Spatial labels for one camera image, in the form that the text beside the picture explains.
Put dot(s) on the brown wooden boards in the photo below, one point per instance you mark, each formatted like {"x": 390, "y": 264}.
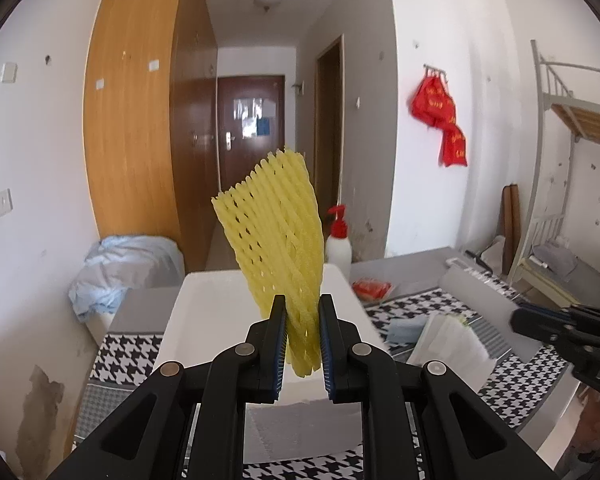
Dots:
{"x": 511, "y": 225}

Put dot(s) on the white wall switch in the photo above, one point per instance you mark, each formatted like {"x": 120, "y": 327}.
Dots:
{"x": 9, "y": 72}

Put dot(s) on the white plastic bag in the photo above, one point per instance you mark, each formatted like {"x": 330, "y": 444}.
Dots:
{"x": 494, "y": 255}

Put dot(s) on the person's right forearm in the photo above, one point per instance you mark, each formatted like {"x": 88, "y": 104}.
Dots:
{"x": 592, "y": 430}

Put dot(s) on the red snack packet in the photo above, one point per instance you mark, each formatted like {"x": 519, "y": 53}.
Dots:
{"x": 372, "y": 289}

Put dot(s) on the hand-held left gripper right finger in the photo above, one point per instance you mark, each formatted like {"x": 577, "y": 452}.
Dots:
{"x": 326, "y": 350}

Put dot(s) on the cream metal bunk bed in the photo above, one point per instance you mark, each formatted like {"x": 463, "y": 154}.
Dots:
{"x": 587, "y": 122}

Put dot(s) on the metal wall hook rail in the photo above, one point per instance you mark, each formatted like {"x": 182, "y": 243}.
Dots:
{"x": 435, "y": 69}

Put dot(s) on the dark brown door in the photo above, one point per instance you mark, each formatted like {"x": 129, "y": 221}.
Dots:
{"x": 250, "y": 160}

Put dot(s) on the red cloth bag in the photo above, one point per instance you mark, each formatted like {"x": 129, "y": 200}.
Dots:
{"x": 454, "y": 147}
{"x": 432, "y": 102}

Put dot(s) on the grey cloth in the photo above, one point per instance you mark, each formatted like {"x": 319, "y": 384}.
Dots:
{"x": 555, "y": 260}

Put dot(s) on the white foam box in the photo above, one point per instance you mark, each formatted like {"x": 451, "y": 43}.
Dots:
{"x": 210, "y": 310}

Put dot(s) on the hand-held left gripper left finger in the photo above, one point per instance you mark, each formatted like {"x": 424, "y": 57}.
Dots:
{"x": 280, "y": 345}

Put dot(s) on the white foam fruit net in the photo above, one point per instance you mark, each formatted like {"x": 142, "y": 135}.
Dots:
{"x": 450, "y": 347}

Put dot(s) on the light blue cloth bundle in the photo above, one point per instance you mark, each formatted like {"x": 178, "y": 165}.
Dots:
{"x": 125, "y": 265}

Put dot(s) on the blue face mask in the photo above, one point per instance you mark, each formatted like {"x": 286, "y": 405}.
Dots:
{"x": 405, "y": 331}

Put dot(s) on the paper notices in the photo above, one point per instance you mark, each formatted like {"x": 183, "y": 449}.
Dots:
{"x": 252, "y": 116}

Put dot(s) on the white lotion pump bottle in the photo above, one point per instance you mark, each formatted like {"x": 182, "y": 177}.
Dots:
{"x": 338, "y": 252}

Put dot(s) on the wooden side door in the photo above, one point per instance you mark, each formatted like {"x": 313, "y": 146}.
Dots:
{"x": 329, "y": 125}

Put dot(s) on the small wall fixture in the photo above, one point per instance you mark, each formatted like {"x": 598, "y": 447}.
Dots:
{"x": 299, "y": 87}

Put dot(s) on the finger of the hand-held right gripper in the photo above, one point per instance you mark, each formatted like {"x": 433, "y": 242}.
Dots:
{"x": 550, "y": 308}
{"x": 535, "y": 326}

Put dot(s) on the houndstooth tablecloth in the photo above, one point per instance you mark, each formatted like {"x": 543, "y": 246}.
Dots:
{"x": 510, "y": 385}

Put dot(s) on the wooden wardrobe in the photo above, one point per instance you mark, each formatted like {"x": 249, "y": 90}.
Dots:
{"x": 130, "y": 110}

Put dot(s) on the yellow foam fruit net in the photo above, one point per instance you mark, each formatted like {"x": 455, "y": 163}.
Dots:
{"x": 275, "y": 230}

